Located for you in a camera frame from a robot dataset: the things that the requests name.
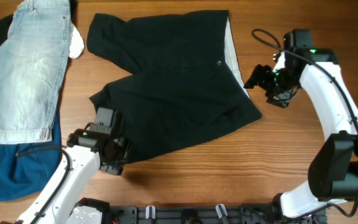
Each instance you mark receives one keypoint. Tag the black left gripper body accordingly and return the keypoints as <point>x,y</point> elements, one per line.
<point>122,148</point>

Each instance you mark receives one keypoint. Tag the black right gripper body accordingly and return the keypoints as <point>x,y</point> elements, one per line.
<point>269,82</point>

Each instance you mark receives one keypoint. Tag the black shorts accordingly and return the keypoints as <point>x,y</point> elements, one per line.
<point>182,88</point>

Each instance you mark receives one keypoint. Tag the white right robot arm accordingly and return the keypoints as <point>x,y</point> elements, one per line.
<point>333,173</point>

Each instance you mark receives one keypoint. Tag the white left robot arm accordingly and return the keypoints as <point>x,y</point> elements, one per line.
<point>87,152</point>

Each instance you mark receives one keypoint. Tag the dark blue garment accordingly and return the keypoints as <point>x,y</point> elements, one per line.
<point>25,170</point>

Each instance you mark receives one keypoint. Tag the white cloth item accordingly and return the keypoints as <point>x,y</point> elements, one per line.
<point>77,44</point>

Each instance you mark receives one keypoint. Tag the light blue denim shorts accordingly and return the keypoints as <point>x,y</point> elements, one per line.
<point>33,62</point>

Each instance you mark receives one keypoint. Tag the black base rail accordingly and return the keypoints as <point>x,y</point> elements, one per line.
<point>244,214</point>

